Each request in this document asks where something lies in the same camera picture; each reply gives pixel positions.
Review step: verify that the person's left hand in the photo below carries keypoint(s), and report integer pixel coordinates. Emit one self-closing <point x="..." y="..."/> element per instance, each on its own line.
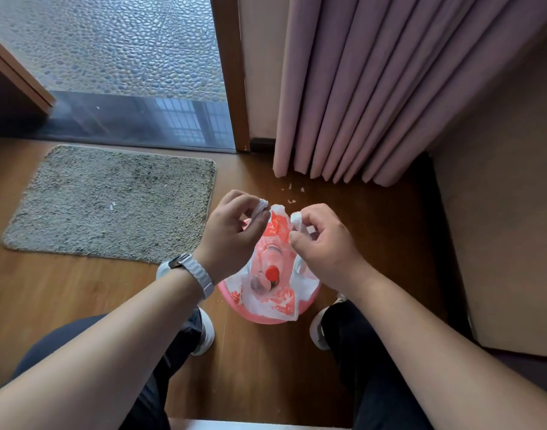
<point x="222" y="246"/>

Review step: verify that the person's right hand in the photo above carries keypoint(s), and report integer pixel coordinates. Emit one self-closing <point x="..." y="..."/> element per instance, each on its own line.
<point x="329" y="257"/>

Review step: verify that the person's left middle finger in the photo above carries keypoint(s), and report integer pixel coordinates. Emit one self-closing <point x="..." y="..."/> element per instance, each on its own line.
<point x="233" y="194"/>

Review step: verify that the person's left thumb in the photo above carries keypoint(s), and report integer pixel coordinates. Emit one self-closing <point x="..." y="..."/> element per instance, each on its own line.
<point x="259" y="227"/>

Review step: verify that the person's right thumb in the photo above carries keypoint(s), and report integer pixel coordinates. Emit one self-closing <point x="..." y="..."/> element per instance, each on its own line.
<point x="301" y="241"/>

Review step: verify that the white red-printed plastic bag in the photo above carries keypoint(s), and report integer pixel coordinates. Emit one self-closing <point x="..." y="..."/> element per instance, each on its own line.
<point x="273" y="295"/>

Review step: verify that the person's right forearm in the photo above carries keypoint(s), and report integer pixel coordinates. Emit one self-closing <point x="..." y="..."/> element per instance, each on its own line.
<point x="434" y="358"/>

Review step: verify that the person's left forearm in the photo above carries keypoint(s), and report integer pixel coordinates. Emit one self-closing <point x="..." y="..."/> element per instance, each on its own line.
<point x="103" y="349"/>

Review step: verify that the red-capped plastic bottle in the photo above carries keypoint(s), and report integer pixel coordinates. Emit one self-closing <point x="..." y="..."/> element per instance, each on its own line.
<point x="269" y="276"/>

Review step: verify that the white paper scraps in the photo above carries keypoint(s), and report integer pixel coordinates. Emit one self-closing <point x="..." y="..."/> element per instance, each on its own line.
<point x="292" y="192"/>

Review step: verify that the silver metal wristwatch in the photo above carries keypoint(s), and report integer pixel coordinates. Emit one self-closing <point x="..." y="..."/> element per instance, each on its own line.
<point x="198" y="272"/>

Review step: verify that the pink plastic waste bin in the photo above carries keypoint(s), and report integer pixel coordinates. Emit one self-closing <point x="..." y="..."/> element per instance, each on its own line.
<point x="255" y="314"/>

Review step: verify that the person's right white shoe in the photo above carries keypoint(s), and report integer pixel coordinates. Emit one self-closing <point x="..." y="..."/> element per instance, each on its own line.
<point x="317" y="329"/>

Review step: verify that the person's white shoe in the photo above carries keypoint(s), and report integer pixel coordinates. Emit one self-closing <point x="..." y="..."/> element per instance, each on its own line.
<point x="206" y="333"/>
<point x="317" y="329"/>

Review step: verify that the person's left white shoe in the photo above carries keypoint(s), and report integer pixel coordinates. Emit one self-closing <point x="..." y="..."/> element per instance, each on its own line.
<point x="206" y="333"/>

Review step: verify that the grey shaggy door mat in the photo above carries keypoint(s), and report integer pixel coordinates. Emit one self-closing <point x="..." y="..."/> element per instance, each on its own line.
<point x="107" y="205"/>

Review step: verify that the dark glossy door threshold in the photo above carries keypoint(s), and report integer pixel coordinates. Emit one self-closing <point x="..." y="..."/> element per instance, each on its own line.
<point x="121" y="118"/>

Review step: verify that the person's right trouser leg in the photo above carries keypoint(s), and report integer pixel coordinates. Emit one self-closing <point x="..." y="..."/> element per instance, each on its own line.
<point x="372" y="376"/>

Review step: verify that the person's trouser leg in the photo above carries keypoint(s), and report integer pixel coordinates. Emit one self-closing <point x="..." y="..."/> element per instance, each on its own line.
<point x="372" y="376"/>
<point x="166" y="367"/>

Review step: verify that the person's left trouser leg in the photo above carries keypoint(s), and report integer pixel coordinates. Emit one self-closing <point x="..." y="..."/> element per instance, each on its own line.
<point x="166" y="367"/>

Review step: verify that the pink pleated curtain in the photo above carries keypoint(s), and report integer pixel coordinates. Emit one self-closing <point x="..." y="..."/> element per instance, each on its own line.
<point x="380" y="85"/>

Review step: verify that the white flat ledge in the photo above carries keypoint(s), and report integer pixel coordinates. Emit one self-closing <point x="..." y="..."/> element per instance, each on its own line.
<point x="255" y="425"/>

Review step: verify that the brown wooden door leaf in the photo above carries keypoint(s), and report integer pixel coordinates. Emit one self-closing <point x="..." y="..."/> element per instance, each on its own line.
<point x="18" y="76"/>

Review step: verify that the brown wooden door frame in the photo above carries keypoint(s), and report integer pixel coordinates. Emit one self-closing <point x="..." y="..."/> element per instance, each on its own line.
<point x="231" y="71"/>

